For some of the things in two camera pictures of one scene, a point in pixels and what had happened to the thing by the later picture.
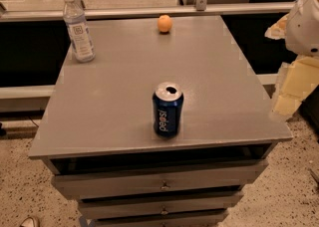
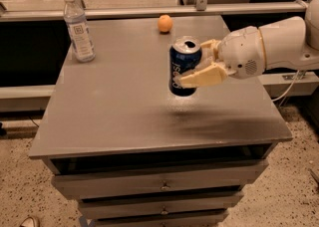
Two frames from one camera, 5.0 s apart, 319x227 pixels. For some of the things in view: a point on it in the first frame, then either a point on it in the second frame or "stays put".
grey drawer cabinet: (96, 130) stays put
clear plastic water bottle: (76, 21) stays put
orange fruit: (164, 23) stays put
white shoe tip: (28, 222) stays put
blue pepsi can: (167, 109) -> (184, 54)
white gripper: (304, 27) -> (240, 53)
